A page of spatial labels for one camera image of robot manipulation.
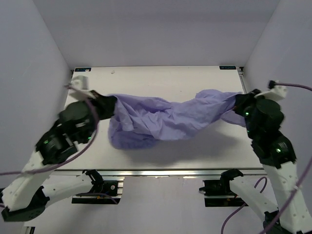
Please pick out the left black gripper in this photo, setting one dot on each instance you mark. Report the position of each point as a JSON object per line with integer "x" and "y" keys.
{"x": 107, "y": 103}

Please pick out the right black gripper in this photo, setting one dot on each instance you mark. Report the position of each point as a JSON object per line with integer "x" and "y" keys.
{"x": 242, "y": 99}

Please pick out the purple jacket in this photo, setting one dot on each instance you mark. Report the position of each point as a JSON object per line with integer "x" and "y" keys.
{"x": 141, "y": 122}

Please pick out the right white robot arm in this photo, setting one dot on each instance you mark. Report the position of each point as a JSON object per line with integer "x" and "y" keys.
{"x": 289, "y": 215}

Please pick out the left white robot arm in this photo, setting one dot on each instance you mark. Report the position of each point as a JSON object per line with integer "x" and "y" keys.
{"x": 27, "y": 197}

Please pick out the left blue table label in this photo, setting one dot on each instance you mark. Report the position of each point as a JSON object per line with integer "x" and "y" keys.
{"x": 87, "y": 69}

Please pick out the blue table label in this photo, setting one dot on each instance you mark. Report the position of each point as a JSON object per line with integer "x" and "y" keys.
{"x": 227, "y": 67}
{"x": 87, "y": 69}

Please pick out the right blue table label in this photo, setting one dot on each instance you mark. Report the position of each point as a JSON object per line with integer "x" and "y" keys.
{"x": 227, "y": 67}

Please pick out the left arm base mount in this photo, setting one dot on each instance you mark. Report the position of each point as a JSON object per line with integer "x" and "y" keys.
{"x": 103, "y": 191}

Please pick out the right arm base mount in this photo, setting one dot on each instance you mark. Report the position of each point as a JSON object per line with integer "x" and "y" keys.
{"x": 217, "y": 193}

